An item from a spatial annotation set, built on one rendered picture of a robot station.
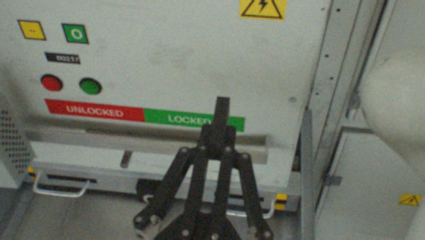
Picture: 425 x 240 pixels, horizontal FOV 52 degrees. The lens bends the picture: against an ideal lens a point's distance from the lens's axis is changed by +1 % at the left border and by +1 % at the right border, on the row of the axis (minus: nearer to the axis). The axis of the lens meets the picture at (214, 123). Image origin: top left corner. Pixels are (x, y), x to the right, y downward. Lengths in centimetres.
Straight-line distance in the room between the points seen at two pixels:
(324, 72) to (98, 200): 54
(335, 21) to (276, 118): 30
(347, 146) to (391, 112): 61
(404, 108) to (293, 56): 16
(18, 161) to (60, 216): 20
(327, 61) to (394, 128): 45
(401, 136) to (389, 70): 8
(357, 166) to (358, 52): 36
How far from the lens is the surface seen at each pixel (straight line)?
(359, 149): 113
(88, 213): 89
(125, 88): 66
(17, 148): 74
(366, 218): 141
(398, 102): 51
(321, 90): 100
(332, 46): 92
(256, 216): 40
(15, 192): 95
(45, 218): 91
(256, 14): 54
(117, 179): 84
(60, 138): 73
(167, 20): 56
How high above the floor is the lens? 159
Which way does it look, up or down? 48 degrees down
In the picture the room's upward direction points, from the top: straight up
